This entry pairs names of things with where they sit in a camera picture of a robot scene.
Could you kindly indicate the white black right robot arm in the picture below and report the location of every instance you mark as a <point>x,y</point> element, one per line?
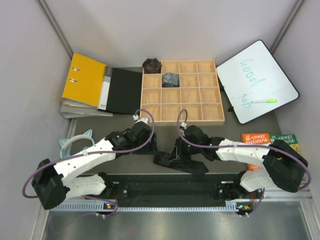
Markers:
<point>279,164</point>

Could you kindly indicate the teal cat ear headphones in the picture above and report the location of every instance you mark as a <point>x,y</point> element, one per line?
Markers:
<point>66,143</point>

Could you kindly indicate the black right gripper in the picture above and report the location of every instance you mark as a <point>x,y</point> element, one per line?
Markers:
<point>177,152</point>

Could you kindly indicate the yellow ring binder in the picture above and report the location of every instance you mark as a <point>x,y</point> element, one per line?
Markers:
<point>84,81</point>

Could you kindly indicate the white whiteboard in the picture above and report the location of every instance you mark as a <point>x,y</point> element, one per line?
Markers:
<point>254,74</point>

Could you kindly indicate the grey slotted cable duct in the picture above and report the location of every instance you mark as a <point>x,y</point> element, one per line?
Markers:
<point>100,206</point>

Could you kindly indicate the grey folder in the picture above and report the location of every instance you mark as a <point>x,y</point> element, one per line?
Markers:
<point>71,111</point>

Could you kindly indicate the black folder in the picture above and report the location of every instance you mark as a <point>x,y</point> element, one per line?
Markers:
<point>120,91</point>

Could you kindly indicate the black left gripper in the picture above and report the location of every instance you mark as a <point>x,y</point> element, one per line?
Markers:
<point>151,149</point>

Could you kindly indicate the wooden compartment tray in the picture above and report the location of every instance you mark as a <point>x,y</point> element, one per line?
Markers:
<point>197,99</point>

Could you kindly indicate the rolled dark brown tie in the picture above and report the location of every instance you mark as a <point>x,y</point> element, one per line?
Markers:
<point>152,66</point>

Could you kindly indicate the rolled grey tie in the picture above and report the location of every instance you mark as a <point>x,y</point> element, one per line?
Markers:
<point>170,80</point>

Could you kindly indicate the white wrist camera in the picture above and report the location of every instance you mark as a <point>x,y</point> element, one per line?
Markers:
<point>140,120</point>
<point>183,125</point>

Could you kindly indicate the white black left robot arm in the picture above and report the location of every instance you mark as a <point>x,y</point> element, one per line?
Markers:
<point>55,183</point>

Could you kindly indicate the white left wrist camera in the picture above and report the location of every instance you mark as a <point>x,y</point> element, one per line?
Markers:
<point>140,120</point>

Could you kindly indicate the green treehouse book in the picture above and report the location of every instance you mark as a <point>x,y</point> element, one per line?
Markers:
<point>290,139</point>

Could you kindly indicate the orange treehouse book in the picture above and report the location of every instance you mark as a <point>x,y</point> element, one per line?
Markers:
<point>255,139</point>

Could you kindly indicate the green marker pen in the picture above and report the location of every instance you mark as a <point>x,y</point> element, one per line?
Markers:
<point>269,101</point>

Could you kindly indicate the dark grey table mat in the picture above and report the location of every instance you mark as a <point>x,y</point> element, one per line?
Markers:
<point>166,137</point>

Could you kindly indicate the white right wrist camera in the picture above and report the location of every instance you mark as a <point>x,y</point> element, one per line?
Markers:
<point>183,125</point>

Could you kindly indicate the brown blue striped tie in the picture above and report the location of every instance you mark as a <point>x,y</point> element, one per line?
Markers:
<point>188,166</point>

